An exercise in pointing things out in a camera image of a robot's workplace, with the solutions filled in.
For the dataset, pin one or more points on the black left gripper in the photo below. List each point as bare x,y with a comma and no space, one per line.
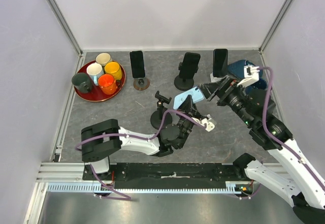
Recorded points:
191,108

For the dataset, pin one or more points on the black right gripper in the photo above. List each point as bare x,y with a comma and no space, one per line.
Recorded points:
225,88

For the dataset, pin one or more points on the light blue cased phone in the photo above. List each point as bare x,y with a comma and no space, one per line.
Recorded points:
195,94

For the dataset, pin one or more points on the black round-base phone stand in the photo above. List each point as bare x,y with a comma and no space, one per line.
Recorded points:
157,116

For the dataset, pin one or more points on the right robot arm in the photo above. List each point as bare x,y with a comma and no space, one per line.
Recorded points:
304,190

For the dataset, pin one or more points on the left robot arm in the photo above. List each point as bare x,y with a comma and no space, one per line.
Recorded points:
103,139

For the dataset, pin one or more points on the white phone stand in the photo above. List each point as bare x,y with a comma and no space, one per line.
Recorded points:
215,79

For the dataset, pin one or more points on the black phone on white stand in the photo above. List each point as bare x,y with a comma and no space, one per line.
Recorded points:
220,62

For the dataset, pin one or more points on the round wooden phone stand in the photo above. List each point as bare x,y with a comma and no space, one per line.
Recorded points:
141,83

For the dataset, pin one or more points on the black phone on wooden stand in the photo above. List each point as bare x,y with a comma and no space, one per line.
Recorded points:
137,64

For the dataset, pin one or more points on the blue shell-shaped plate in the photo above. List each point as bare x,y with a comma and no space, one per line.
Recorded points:
237,68

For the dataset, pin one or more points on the dark blue ceramic mug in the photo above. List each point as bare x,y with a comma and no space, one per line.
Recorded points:
260,84

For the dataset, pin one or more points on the orange mug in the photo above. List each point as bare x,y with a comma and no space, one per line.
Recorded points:
108,84

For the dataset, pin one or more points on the yellow mug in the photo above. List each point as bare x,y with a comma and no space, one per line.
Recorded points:
113,68

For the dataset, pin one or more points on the red round tray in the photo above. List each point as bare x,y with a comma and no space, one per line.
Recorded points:
96,95

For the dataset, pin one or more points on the cream beige mug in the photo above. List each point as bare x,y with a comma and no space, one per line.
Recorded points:
103,59

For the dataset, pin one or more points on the dark green mug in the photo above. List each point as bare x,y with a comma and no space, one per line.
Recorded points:
82,82

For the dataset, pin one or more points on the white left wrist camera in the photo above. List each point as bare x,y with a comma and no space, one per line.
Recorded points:
209,123

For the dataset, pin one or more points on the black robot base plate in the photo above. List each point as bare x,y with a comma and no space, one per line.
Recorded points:
172,175

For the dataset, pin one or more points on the white mug blue handle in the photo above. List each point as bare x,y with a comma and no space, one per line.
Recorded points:
95,71

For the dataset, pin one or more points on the aluminium corner frame post right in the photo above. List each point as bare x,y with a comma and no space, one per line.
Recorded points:
275,24

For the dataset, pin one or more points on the aluminium corner frame post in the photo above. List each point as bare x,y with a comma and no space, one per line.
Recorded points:
64,25
275,24

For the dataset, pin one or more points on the light blue cable duct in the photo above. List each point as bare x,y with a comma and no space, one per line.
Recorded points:
97,188

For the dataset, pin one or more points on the aluminium front frame rail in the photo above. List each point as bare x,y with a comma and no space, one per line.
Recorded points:
60,172

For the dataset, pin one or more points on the aluminium corner frame post left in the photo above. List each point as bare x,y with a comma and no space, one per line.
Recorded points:
64,25

